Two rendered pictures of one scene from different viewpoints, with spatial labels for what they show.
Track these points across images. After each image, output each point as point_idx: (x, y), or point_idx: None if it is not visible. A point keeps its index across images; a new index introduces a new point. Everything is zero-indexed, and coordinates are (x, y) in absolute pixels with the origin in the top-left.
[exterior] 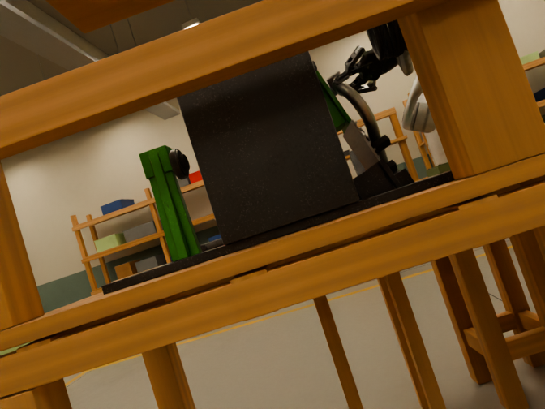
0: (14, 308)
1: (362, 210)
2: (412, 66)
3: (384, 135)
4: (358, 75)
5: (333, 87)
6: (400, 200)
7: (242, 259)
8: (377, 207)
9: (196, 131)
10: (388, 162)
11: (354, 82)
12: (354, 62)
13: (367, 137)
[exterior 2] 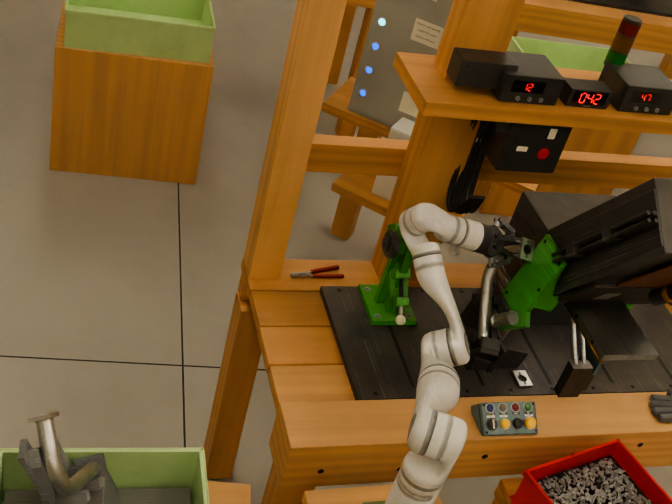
0: None
1: (481, 286)
2: (450, 245)
3: (476, 293)
4: (504, 248)
5: (527, 249)
6: (454, 263)
7: None
8: (468, 268)
9: None
10: (477, 331)
11: (509, 252)
12: (504, 229)
13: (499, 313)
